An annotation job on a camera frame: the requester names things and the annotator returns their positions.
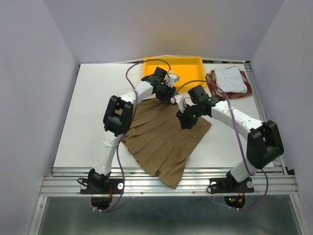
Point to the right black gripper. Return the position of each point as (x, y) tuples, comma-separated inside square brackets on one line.
[(185, 123)]

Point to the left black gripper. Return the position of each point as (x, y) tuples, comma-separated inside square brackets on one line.
[(167, 97)]

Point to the brown skirt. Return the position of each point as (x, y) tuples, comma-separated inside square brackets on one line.
[(159, 144)]

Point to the red plaid skirt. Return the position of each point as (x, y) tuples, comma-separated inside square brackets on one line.
[(210, 77)]

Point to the white skirt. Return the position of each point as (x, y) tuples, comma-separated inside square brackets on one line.
[(230, 80)]

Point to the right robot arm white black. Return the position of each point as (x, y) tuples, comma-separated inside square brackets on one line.
[(264, 143)]

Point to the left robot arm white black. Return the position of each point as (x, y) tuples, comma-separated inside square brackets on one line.
[(117, 120)]

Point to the yellow plastic tray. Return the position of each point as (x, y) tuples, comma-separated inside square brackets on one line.
[(187, 68)]

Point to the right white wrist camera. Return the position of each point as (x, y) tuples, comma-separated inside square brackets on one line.
[(179, 100)]

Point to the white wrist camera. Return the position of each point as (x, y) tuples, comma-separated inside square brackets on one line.
[(179, 100), (173, 78)]

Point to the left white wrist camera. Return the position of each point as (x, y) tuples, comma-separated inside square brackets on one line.
[(173, 78)]

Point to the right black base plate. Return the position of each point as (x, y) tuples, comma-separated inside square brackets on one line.
[(227, 185)]

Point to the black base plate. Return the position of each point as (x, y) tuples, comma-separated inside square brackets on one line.
[(227, 185), (115, 187)]

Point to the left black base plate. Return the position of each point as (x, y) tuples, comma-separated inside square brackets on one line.
[(115, 187)]

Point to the aluminium frame rail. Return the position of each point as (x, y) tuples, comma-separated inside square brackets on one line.
[(63, 182)]

